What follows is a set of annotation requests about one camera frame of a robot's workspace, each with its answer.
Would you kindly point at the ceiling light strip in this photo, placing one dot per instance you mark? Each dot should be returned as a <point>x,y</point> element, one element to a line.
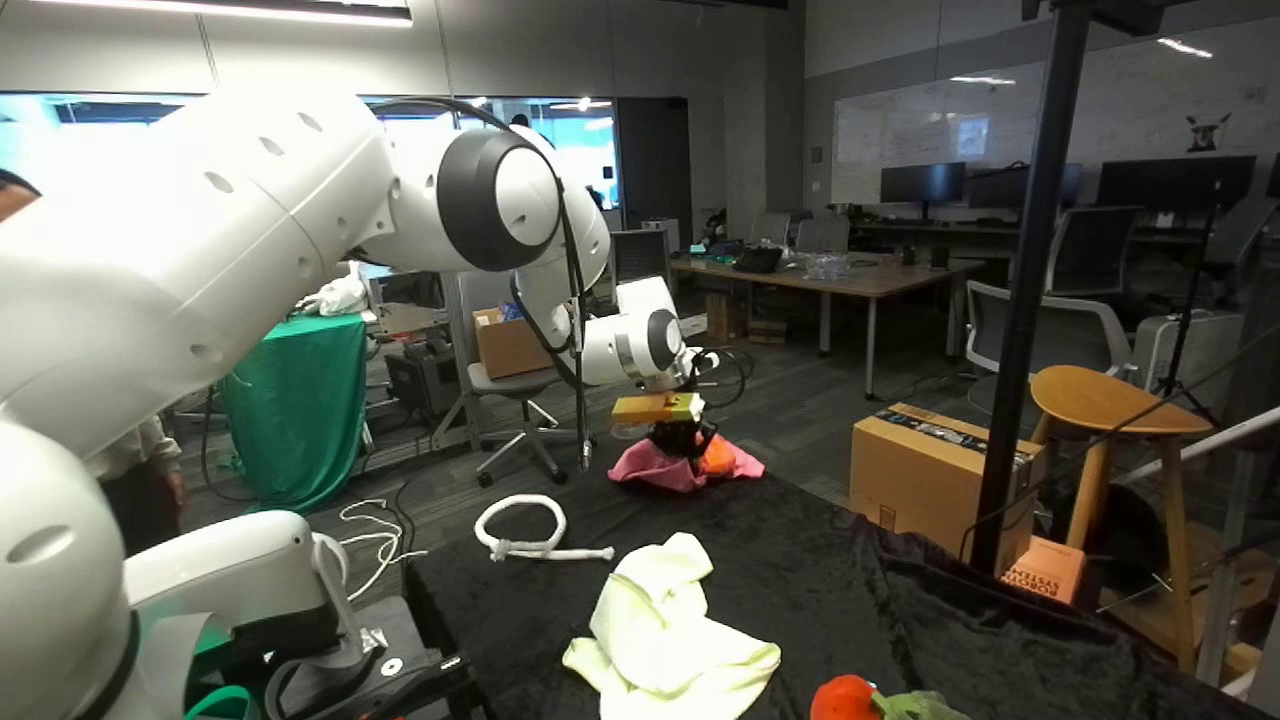
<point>212,13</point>

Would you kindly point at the white tube loop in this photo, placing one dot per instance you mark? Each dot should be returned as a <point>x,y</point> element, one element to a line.
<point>564,555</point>

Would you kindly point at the black clamp mount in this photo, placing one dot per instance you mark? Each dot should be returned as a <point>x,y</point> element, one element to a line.
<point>375,672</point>

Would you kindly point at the cardboard box with black tape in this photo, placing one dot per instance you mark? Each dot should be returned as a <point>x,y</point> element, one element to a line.
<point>923,475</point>

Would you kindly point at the black computer monitor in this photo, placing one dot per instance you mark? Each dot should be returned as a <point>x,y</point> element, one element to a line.
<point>923,184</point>
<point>1175,183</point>

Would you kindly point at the black vertical pole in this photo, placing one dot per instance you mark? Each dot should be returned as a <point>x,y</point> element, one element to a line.
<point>1025,293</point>

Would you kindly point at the white framed mesh chair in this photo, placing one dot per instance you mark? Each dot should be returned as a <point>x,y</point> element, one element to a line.
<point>1055,315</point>

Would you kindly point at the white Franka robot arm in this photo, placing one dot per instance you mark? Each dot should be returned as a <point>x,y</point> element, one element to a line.
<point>200,243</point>

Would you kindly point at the grey metal rail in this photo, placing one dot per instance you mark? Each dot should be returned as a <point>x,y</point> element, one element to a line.
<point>1225,432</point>

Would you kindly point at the long wooden table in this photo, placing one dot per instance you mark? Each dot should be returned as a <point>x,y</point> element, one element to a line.
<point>814,276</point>

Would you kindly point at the orange block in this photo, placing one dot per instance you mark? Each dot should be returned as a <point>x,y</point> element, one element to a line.
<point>1055,569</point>

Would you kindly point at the pink orange cloth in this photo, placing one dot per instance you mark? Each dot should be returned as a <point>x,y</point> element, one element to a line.
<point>642,465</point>

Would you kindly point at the black velvet table cloth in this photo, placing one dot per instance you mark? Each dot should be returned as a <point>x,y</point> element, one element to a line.
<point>801,585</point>

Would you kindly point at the green draped cloth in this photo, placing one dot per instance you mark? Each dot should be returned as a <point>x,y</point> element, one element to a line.
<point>292,414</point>

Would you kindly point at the person in beige top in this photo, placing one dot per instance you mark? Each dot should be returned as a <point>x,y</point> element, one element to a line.
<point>141,465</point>

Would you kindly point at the small green cloth piece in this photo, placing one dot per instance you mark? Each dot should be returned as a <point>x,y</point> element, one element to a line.
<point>212,664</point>

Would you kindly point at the grey office chair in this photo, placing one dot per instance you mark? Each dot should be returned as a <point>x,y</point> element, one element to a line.
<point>527,426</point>

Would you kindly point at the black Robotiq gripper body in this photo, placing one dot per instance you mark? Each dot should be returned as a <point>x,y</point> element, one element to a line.
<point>683,432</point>

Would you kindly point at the small open cardboard box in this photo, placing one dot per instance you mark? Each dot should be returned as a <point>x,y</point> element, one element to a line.
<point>507,345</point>

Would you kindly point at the pale cream cloth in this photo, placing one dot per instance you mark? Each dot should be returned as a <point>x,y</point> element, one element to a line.
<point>664,641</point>

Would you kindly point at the wooden stool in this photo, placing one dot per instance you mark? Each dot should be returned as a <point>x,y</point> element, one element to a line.
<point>1112,402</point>

